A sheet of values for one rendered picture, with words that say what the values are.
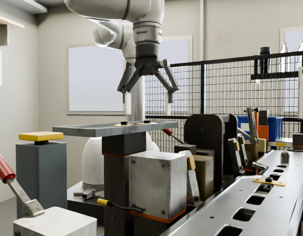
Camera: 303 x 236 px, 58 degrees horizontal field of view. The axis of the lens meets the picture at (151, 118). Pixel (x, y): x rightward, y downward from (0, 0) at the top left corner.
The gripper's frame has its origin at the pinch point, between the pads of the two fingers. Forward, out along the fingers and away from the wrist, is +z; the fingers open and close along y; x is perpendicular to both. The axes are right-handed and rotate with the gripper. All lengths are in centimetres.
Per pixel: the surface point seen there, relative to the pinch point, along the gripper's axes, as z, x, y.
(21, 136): 4.5, -39.4, -8.6
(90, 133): 4.3, -30.2, 0.5
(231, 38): -87, 270, -9
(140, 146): 9.6, -9.6, 2.4
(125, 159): 12.2, -16.0, 0.9
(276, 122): 7, 88, 38
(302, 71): -23, 105, 52
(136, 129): 4.2, -16.1, 4.2
